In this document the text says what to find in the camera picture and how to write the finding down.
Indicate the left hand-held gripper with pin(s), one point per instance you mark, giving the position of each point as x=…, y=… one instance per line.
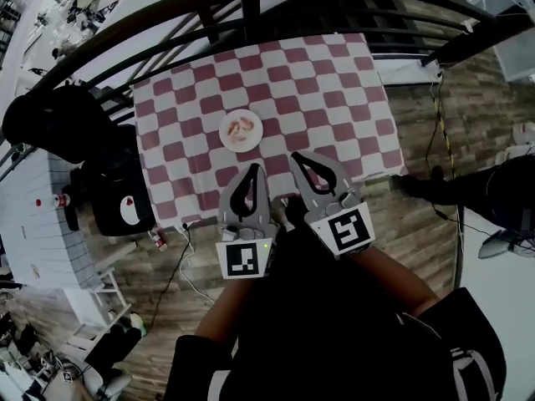
x=242, y=259

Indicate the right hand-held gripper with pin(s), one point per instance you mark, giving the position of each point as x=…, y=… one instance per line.
x=349, y=232

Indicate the white plate with food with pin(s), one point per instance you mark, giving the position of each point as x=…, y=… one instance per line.
x=251, y=142

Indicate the person's right forearm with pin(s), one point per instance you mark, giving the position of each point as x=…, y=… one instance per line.
x=397, y=280

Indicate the person's left forearm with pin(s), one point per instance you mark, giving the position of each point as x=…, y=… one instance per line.
x=227, y=307

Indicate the small white plate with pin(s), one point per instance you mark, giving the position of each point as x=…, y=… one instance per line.
x=127, y=215

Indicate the person's white shoe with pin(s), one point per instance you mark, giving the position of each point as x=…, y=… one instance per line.
x=285, y=215

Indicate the red-cap plastic bottle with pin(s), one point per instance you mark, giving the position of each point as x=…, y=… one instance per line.
x=159, y=240

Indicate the person's black clothing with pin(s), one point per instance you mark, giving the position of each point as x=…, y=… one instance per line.
x=326, y=328

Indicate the red-label water bottle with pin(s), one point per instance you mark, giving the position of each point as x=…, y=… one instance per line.
x=62, y=200

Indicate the black metal railing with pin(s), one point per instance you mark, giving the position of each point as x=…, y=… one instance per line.
x=251, y=19

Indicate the black mesh office chair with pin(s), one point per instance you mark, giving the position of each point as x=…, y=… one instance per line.
x=62, y=128

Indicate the white plastic jug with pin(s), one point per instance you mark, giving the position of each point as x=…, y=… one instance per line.
x=524, y=134

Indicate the white grid-pattern table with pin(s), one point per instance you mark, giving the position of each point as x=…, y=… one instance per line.
x=37, y=232

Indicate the plain white table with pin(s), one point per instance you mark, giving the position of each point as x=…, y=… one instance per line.
x=501, y=307

